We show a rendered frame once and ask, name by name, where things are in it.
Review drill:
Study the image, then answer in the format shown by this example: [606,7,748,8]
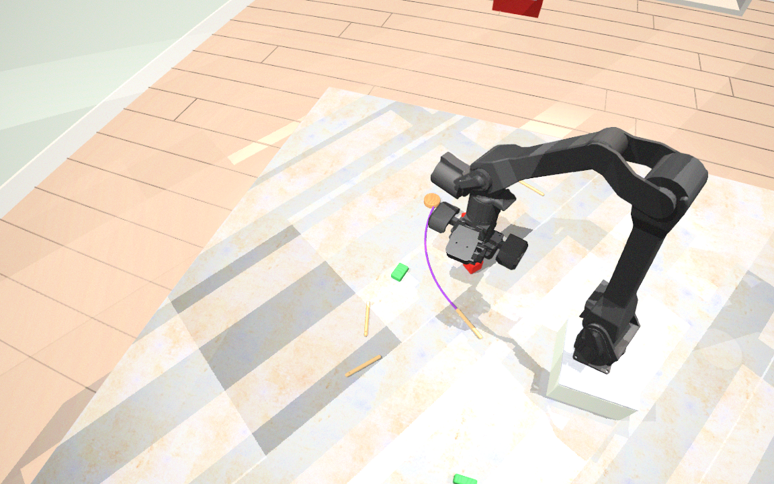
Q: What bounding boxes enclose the red cube with hole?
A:
[463,261,483,274]

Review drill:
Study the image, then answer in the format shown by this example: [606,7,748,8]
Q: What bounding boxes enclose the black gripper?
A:
[428,202,528,270]

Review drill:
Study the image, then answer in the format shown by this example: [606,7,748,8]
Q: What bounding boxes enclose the round wooden button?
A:
[424,193,440,208]

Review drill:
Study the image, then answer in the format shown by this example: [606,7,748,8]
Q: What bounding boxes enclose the wooden stick with purple string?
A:
[424,206,482,339]

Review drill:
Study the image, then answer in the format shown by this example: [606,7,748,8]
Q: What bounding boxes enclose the thin pale wooden stick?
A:
[345,355,381,376]

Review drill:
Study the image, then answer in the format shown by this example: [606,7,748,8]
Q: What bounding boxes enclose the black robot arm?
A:
[431,127,708,374]

